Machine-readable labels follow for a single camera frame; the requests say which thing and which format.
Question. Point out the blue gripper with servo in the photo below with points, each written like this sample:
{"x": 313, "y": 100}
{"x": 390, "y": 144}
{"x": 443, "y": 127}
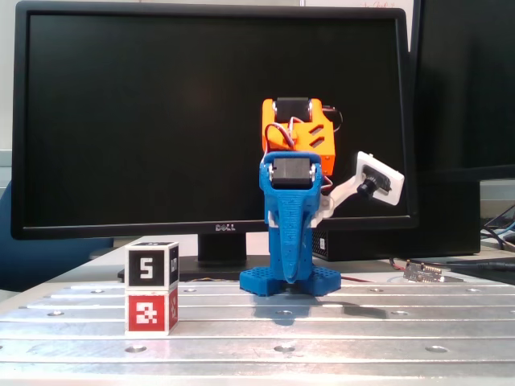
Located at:
{"x": 292, "y": 209}

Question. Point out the small loose circuit board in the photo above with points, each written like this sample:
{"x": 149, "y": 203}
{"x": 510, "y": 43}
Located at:
{"x": 422, "y": 273}

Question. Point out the blue and orange robot arm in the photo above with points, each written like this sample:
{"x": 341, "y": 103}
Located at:
{"x": 322, "y": 154}

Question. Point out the black Dell monitor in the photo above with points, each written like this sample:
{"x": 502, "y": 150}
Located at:
{"x": 120, "y": 120}

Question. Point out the black computer case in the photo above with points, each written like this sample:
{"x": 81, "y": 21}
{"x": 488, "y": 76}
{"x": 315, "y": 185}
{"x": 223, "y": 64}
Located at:
{"x": 442, "y": 233}

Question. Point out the red cube with white pattern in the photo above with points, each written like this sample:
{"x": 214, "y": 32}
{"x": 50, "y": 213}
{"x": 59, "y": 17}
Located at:
{"x": 147, "y": 313}

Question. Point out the white camera mount with board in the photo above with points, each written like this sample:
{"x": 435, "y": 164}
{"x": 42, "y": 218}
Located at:
{"x": 346, "y": 189}

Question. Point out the black cube with number five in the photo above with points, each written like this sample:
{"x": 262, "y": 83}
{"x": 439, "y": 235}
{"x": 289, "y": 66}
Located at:
{"x": 145, "y": 267}

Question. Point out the black monitor without logo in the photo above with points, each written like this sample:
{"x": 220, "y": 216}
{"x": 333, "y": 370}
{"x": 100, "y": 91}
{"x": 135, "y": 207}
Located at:
{"x": 462, "y": 80}

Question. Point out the aluminium slotted base plate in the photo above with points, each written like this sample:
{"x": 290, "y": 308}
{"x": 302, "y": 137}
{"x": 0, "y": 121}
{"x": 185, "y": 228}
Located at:
{"x": 257, "y": 362}

